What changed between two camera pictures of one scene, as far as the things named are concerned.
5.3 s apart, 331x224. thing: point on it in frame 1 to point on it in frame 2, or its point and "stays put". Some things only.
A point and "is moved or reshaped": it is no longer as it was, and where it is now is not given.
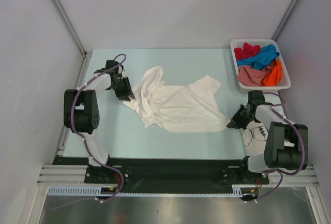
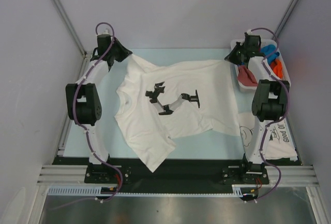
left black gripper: (127, 89) to (125, 52)
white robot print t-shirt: (192, 108) is moved or reshaped
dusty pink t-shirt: (248, 76) stays put
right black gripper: (236, 122) to (231, 57)
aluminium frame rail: (291, 175) stays put
